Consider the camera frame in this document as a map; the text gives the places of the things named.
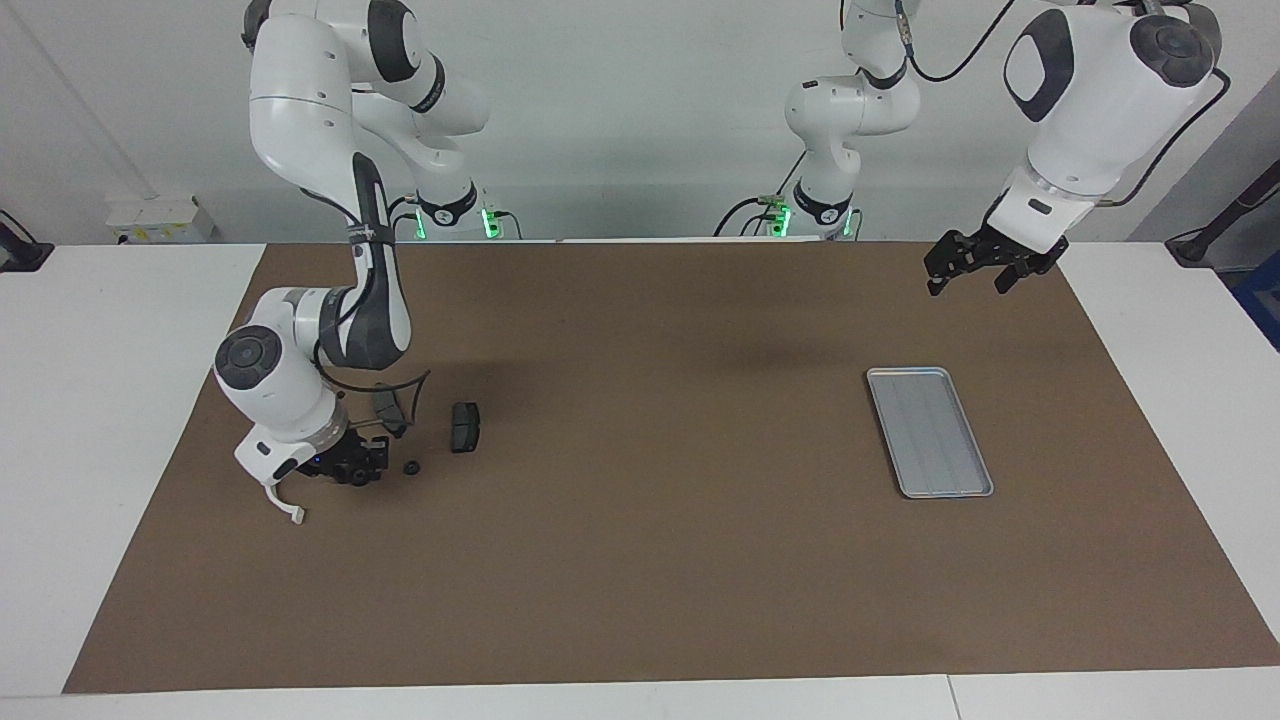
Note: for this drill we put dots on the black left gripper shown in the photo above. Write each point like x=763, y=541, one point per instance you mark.
x=985, y=248

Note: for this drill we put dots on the white box with yellow labels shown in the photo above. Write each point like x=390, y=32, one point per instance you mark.
x=160, y=215

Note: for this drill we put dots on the curved dark grey brake pad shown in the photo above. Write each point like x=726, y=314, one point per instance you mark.
x=392, y=420

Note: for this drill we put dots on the white semicircular plastic bracket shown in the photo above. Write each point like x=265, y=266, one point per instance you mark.
x=285, y=508

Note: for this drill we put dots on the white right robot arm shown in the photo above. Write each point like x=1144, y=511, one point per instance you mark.
x=300, y=100

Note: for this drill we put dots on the blue crate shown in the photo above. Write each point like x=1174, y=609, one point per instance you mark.
x=1265, y=300

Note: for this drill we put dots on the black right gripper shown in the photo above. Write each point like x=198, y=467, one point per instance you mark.
x=350, y=452

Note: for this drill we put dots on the silver metal tray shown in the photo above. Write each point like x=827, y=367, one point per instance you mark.
x=930, y=435

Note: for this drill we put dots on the black stand with pole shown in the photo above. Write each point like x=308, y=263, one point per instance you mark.
x=1195, y=247

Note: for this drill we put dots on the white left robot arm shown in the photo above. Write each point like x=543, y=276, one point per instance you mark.
x=1090, y=90

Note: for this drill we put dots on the black clamp mount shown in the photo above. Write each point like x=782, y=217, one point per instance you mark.
x=20, y=255

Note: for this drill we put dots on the rectangular dark grey brake pad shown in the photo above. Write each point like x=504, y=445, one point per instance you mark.
x=465, y=428

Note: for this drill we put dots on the brown table mat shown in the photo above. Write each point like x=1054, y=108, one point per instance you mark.
x=640, y=560

